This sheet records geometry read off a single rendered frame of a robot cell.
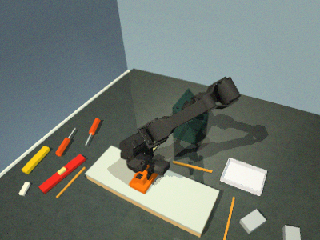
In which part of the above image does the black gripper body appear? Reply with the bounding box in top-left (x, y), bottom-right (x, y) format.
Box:
top-left (120, 147), bottom-right (170, 175)

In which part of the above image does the small white block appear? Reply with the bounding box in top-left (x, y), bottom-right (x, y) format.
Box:
top-left (19, 182), bottom-right (30, 195)

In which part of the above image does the orange-handled screwdriver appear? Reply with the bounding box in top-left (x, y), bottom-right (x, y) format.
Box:
top-left (86, 118), bottom-right (101, 144)
top-left (55, 129), bottom-right (76, 156)

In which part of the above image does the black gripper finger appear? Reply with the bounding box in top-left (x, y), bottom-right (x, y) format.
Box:
top-left (146, 168), bottom-right (154, 180)

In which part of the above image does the yellow rectangular bar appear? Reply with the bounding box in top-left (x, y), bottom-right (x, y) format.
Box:
top-left (22, 146), bottom-right (50, 174)

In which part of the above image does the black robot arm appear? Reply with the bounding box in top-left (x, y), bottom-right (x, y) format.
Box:
top-left (119, 77), bottom-right (241, 173)

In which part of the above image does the white shallow rectangular tray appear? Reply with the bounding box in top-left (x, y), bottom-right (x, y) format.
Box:
top-left (220, 158), bottom-right (267, 196)

